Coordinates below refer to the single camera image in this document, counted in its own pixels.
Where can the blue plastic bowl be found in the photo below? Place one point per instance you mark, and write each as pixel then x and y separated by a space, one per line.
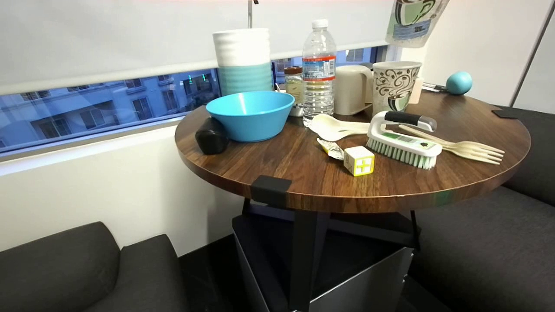
pixel 248 119

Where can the small cream plastic scoop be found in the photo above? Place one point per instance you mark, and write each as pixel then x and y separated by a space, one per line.
pixel 330 150

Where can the dark grey sofa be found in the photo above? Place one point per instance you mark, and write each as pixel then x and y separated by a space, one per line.
pixel 496 249
pixel 70 271

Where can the teal plastic scoop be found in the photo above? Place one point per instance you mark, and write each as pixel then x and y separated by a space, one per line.
pixel 458 82

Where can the round dark wood table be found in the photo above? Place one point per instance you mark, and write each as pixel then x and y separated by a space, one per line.
pixel 288 171

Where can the window with building view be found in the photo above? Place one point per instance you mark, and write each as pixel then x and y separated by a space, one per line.
pixel 87 114

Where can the white roller blind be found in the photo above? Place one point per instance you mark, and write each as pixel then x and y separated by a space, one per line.
pixel 115 41

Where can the yellow white cube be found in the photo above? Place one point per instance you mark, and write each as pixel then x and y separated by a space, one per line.
pixel 359 160

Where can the clear plastic water bottle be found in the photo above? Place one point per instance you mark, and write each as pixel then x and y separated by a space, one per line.
pixel 318 70

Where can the white scrub brush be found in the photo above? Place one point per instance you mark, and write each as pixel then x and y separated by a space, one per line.
pixel 401 148

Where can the grey metal box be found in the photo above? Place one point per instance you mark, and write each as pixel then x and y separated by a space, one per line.
pixel 370 284

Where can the small dark lidded jar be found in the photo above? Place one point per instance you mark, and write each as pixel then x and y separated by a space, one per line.
pixel 293 88

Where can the black table edge clamp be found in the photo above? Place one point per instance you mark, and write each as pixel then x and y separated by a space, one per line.
pixel 271 190
pixel 505 114

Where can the wooden fork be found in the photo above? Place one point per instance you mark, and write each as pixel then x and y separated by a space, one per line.
pixel 474 150

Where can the white teal stacked container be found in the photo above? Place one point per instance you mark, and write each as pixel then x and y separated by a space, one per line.
pixel 243 58

